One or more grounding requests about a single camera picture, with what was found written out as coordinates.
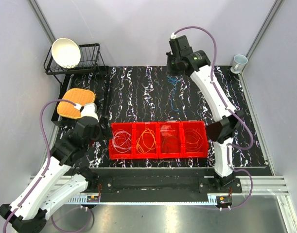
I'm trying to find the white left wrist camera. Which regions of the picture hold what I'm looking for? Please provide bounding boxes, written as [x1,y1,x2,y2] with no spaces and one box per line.
[74,103,99,120]

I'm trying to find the yellow cable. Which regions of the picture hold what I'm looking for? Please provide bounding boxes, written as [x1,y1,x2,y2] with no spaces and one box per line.
[136,128,157,154]

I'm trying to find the black marbled mat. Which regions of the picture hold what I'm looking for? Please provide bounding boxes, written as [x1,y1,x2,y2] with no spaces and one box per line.
[75,66,266,168]

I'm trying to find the white cable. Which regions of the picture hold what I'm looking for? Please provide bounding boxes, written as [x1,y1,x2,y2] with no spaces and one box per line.
[112,130,132,153]

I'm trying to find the black tray under pad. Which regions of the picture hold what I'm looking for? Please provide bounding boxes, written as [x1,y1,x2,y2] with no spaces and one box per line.
[50,74,107,127]

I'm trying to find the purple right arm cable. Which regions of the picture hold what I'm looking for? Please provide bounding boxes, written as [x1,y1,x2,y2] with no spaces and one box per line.
[172,26,255,211]

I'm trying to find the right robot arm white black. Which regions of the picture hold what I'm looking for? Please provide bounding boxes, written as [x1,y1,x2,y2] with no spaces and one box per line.
[166,50,243,193]

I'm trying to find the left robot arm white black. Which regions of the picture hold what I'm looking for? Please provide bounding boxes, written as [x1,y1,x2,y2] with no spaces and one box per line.
[0,116,112,233]

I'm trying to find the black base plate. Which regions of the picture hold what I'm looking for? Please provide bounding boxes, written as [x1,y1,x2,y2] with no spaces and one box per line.
[78,168,255,205]

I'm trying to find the dark brown cable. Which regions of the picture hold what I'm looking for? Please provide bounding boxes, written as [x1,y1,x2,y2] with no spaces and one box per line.
[161,136,182,153]

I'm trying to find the white bowl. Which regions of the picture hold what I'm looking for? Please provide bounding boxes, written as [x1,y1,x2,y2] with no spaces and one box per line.
[51,38,81,68]

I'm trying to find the orange woven pad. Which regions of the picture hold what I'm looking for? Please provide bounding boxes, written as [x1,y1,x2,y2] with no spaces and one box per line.
[57,88,96,119]

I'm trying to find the pink cable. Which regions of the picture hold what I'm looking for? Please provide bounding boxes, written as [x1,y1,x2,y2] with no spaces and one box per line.
[113,130,132,150]

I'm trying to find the pale blue mug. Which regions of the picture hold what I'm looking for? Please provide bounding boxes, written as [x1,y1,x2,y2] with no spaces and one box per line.
[230,54,248,74]

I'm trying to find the black wire dish rack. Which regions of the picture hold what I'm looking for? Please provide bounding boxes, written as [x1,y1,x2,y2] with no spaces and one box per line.
[43,43,108,77]

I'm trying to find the aluminium frame rail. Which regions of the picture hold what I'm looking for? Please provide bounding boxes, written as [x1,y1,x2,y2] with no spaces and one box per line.
[26,175,290,203]

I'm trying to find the blue cable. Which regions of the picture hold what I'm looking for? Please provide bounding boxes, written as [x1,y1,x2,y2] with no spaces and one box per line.
[167,75,182,113]

